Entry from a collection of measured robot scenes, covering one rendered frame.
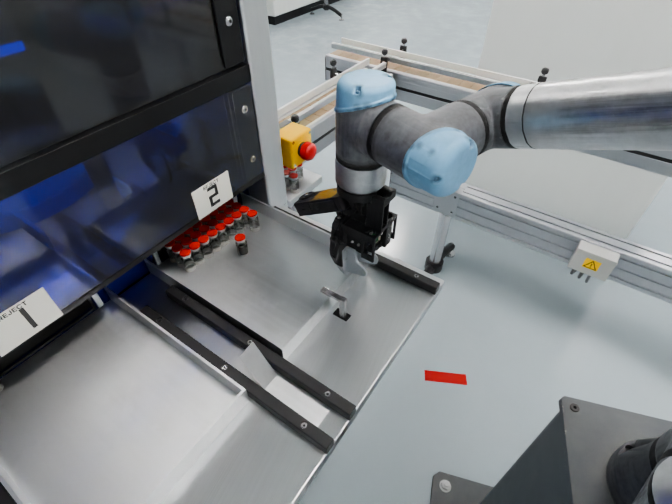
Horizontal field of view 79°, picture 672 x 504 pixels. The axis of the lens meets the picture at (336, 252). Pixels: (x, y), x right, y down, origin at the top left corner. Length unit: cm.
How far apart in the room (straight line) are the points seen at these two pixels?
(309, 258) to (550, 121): 50
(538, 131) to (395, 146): 16
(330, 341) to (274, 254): 23
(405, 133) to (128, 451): 55
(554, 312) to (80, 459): 183
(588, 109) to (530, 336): 152
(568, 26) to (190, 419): 179
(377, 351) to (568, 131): 42
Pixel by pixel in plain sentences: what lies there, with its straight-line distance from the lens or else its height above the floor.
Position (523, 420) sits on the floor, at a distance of 173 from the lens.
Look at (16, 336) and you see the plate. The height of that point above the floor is 101.
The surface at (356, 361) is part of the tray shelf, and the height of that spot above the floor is 88.
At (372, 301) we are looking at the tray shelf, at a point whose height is 88.
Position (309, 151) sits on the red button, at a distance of 91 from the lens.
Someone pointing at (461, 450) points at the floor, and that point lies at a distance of 162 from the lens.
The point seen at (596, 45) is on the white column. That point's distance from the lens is 195.
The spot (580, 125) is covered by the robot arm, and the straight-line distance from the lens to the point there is 50.
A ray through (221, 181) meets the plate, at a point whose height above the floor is 104.
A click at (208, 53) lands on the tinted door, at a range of 72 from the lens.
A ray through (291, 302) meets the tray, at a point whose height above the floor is 88.
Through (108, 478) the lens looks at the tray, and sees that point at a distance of 68.
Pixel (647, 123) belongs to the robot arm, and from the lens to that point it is 48.
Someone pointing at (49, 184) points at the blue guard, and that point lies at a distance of 62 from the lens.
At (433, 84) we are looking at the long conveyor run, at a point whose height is 93.
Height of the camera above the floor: 147
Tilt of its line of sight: 45 degrees down
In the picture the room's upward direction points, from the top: straight up
